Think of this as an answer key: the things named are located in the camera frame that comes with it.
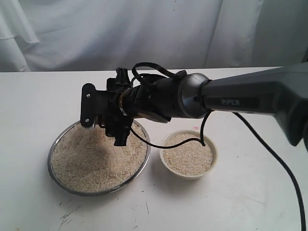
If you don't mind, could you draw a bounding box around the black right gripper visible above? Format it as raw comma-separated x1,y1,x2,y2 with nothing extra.
80,78,132,136

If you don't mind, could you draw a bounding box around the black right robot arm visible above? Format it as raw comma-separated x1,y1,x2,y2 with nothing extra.
80,62,308,146

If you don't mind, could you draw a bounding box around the metal plate of rice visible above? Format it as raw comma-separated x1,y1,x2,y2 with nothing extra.
47,119,151,196

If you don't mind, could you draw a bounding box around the rice in steel bowl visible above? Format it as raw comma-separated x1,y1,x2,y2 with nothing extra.
50,122,148,193

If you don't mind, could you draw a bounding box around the rice in white bowl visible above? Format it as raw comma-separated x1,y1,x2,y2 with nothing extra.
163,141,213,176

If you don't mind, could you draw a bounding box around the small white ceramic bowl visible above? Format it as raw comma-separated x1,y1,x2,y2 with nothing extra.
159,136,218,180

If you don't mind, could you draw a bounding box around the white backdrop curtain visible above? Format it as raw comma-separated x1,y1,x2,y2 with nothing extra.
0,0,308,72

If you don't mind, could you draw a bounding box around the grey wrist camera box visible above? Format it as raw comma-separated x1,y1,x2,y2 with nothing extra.
115,67,131,89

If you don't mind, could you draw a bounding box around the black camera cable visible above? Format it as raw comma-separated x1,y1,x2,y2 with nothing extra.
125,62,308,231

